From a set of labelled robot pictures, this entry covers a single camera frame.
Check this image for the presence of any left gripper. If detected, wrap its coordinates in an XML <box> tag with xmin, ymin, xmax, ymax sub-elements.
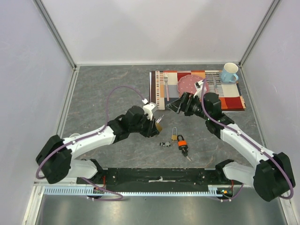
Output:
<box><xmin>130</xmin><ymin>113</ymin><xmax>159</xmax><ymax>138</ymax></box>

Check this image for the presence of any large brass padlock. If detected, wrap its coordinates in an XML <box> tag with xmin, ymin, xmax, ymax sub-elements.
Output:
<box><xmin>155</xmin><ymin>123</ymin><xmax>163</xmax><ymax>133</ymax></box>

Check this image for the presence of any key of brass padlock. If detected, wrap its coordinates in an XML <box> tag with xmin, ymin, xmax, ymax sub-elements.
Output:
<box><xmin>156</xmin><ymin>115</ymin><xmax>164</xmax><ymax>123</ymax></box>

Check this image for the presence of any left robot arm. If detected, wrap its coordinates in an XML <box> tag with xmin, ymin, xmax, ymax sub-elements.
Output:
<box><xmin>36</xmin><ymin>103</ymin><xmax>161</xmax><ymax>184</ymax></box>

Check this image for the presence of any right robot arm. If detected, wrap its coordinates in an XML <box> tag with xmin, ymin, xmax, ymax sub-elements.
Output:
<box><xmin>166</xmin><ymin>92</ymin><xmax>295</xmax><ymax>202</ymax></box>

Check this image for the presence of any colourful patchwork placemat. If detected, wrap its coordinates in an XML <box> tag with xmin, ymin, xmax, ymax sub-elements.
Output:
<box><xmin>150</xmin><ymin>70</ymin><xmax>246</xmax><ymax>112</ymax></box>

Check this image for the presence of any pink dotted plate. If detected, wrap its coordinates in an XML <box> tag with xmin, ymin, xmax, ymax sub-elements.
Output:
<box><xmin>177</xmin><ymin>73</ymin><xmax>206</xmax><ymax>97</ymax></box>

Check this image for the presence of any small brass padlock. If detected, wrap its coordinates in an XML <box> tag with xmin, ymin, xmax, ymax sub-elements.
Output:
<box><xmin>171</xmin><ymin>127</ymin><xmax>177</xmax><ymax>141</ymax></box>

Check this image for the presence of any orange black padlock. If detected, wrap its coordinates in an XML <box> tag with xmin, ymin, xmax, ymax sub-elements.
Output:
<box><xmin>177</xmin><ymin>135</ymin><xmax>188</xmax><ymax>150</ymax></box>

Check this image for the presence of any light blue mug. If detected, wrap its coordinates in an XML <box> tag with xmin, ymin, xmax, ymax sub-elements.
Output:
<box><xmin>220</xmin><ymin>62</ymin><xmax>239</xmax><ymax>83</ymax></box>

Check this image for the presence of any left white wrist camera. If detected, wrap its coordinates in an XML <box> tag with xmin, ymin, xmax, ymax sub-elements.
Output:
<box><xmin>142</xmin><ymin>99</ymin><xmax>158</xmax><ymax>120</ymax></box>

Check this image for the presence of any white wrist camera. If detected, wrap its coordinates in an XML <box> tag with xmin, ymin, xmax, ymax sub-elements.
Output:
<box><xmin>142</xmin><ymin>99</ymin><xmax>158</xmax><ymax>120</ymax></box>
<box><xmin>194</xmin><ymin>80</ymin><xmax>208</xmax><ymax>98</ymax></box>

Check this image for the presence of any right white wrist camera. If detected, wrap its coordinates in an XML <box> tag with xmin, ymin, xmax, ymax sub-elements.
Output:
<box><xmin>194</xmin><ymin>80</ymin><xmax>208</xmax><ymax>98</ymax></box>

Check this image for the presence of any pink handled fork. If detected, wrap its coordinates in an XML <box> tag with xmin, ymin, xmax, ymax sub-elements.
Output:
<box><xmin>164</xmin><ymin>72</ymin><xmax>170</xmax><ymax>101</ymax></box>

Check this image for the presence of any pink handled knife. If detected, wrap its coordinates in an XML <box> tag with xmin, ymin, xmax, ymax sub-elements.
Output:
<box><xmin>212</xmin><ymin>75</ymin><xmax>218</xmax><ymax>94</ymax></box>

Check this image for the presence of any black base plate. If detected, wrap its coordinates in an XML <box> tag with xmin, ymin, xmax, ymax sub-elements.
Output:
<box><xmin>89</xmin><ymin>168</ymin><xmax>241</xmax><ymax>192</ymax></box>

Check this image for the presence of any light blue cable duct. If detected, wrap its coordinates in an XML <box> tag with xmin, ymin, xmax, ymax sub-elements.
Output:
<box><xmin>44</xmin><ymin>185</ymin><xmax>235</xmax><ymax>197</ymax></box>

